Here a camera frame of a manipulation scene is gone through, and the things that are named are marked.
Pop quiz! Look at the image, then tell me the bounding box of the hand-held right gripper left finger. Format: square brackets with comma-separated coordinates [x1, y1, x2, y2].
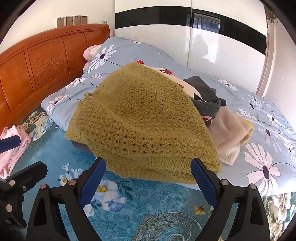
[26, 157, 107, 241]

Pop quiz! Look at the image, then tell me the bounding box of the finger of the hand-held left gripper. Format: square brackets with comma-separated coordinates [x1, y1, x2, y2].
[0, 135, 22, 154]
[0, 161, 48, 193]

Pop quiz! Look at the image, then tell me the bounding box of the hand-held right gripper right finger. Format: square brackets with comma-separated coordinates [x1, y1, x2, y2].
[190, 158, 271, 241]

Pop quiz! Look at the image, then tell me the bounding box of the olive knitted sweater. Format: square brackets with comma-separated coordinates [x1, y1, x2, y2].
[65, 62, 222, 184]

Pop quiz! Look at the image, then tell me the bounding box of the pink cloth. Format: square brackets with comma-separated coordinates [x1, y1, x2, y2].
[0, 125, 31, 179]

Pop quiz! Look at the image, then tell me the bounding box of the cream fluffy sweater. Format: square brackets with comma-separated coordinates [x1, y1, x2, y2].
[209, 107, 249, 165]

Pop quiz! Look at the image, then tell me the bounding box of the blue floral bed blanket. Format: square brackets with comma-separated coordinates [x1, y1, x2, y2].
[0, 107, 296, 241]

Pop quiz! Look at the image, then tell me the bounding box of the yellow garment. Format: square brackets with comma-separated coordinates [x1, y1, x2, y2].
[240, 118, 254, 143]

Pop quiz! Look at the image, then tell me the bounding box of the dark grey garment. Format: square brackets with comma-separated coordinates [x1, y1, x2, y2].
[183, 75, 226, 116]

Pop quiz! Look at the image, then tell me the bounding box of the carved wooden headboard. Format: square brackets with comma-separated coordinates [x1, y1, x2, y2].
[0, 23, 111, 133]

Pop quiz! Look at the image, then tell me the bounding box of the cream garment with red print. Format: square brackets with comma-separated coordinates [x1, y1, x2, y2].
[135, 60, 215, 123]

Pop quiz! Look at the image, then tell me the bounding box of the pink floral pillow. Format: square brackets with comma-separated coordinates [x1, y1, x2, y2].
[83, 44, 102, 73]

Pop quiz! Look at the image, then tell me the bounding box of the white and black wardrobe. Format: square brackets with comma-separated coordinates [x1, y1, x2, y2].
[114, 0, 274, 95]

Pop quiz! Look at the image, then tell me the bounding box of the green hanging plant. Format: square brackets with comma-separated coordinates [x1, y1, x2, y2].
[264, 5, 278, 29]

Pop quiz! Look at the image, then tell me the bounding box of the cream door frame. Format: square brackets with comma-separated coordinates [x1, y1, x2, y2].
[257, 23, 278, 95]

